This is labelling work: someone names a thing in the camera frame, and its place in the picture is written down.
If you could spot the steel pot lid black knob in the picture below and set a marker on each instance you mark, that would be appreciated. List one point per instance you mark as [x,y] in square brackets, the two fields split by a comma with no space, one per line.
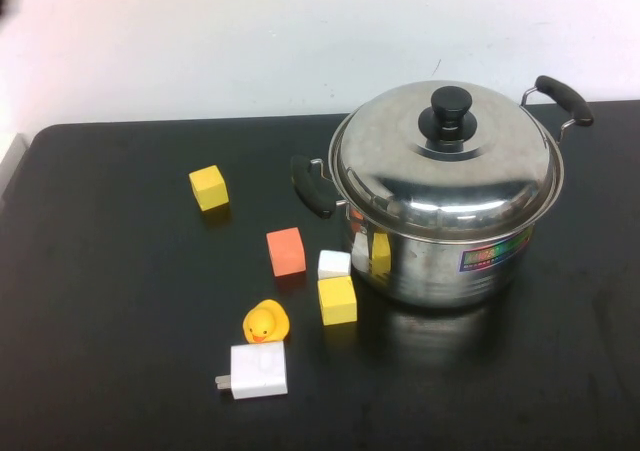
[400,161]

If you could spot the orange foam cube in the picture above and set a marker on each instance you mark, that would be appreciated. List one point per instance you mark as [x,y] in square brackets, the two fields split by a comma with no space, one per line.
[286,252]

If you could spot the white foam cube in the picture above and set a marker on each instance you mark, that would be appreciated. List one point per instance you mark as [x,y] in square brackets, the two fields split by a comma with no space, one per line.
[334,264]

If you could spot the yellow foam cube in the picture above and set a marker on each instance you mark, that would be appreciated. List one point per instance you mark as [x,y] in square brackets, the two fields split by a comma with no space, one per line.
[337,301]
[209,188]

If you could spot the yellow rubber duck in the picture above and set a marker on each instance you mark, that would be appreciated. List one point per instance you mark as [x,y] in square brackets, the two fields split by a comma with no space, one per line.
[266,323]

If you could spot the white plug charger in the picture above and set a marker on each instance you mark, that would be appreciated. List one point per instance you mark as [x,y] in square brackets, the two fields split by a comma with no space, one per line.
[260,371]

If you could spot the white side ledge panel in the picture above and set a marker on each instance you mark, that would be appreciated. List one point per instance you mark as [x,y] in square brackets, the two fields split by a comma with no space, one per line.
[10,163]

